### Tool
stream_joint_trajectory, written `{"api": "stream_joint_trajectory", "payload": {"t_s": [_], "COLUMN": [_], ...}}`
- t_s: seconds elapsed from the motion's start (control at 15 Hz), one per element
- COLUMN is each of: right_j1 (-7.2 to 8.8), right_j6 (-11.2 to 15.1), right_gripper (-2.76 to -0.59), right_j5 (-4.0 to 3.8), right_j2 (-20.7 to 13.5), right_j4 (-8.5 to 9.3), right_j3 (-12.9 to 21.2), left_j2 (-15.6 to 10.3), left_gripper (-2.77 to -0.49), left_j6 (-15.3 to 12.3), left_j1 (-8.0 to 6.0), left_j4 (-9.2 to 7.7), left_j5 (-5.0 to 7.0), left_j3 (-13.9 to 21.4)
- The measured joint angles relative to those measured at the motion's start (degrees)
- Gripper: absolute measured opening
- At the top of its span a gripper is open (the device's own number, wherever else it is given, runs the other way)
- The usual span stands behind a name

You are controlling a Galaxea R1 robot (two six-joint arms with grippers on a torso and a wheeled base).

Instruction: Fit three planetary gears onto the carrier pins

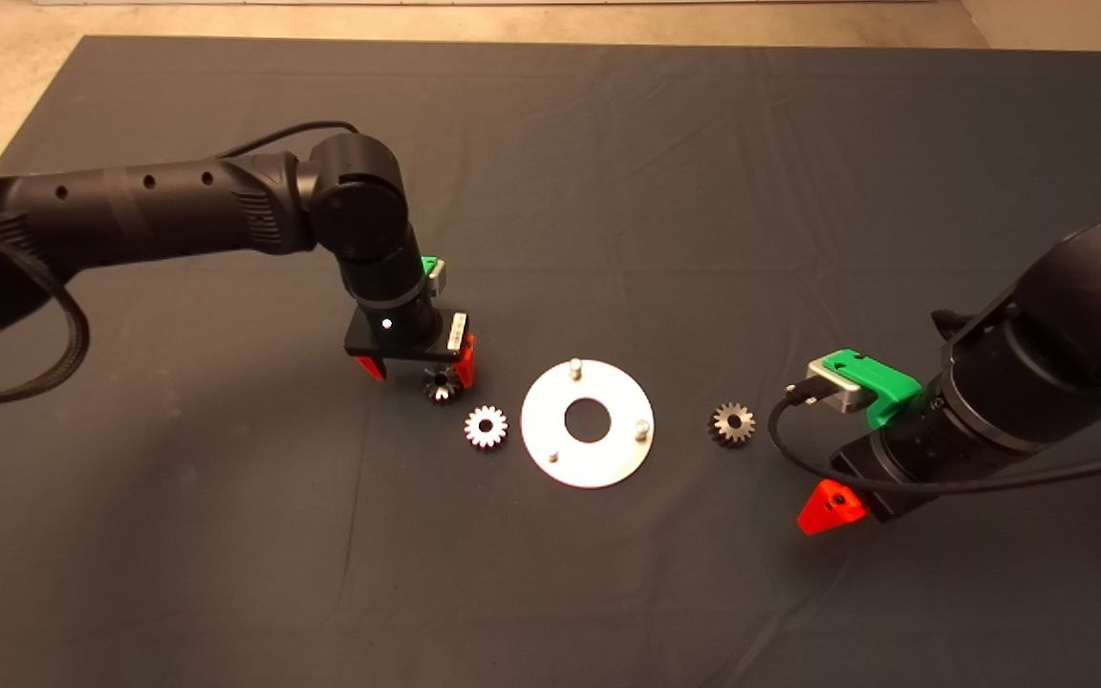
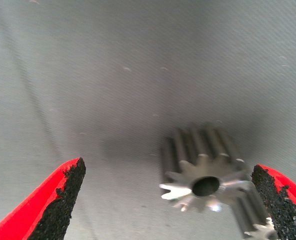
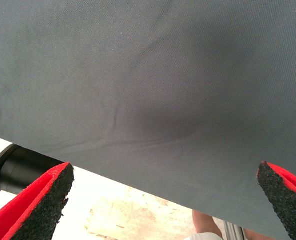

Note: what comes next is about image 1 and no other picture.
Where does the black braided sleeve cable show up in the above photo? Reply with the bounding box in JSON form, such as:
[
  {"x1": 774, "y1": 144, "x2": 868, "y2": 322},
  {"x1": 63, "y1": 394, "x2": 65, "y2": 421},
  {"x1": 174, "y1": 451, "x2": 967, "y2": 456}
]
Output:
[{"x1": 0, "y1": 229, "x2": 91, "y2": 407}]

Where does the steel planetary gear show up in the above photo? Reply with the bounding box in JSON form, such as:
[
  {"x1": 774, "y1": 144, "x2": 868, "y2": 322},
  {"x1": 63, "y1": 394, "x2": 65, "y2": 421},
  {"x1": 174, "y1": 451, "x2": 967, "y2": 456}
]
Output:
[
  {"x1": 464, "y1": 405, "x2": 509, "y2": 451},
  {"x1": 709, "y1": 401, "x2": 757, "y2": 448},
  {"x1": 421, "y1": 366, "x2": 463, "y2": 405}
]

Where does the round metal carrier plate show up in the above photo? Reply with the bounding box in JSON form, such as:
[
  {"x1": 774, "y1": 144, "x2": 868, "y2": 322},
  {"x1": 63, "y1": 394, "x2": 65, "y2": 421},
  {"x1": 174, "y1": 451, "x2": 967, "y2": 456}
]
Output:
[{"x1": 520, "y1": 358, "x2": 656, "y2": 490}]

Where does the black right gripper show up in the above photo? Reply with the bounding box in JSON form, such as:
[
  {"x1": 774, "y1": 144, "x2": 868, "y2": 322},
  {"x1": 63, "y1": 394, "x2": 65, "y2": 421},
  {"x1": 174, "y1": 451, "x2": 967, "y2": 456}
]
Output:
[{"x1": 797, "y1": 399, "x2": 1031, "y2": 536}]

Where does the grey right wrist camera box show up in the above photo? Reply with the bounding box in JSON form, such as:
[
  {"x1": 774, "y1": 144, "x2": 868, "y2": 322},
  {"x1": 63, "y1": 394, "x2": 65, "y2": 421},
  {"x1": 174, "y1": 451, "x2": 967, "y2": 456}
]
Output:
[{"x1": 806, "y1": 359, "x2": 865, "y2": 414}]

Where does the green right camera mount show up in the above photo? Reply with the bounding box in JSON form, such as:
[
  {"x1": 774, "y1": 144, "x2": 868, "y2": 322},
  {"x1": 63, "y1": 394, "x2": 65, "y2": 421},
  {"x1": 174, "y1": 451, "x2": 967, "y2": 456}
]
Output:
[{"x1": 820, "y1": 349, "x2": 924, "y2": 428}]

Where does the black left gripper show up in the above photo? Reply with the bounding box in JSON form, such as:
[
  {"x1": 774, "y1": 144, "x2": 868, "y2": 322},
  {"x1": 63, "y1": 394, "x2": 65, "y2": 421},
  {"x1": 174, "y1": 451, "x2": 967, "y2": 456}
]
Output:
[{"x1": 344, "y1": 291, "x2": 477, "y2": 388}]

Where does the dark table cloth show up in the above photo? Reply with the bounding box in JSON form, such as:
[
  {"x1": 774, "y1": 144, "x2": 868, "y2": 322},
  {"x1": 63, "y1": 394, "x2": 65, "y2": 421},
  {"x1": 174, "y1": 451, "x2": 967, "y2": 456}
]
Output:
[{"x1": 0, "y1": 35, "x2": 1101, "y2": 688}]

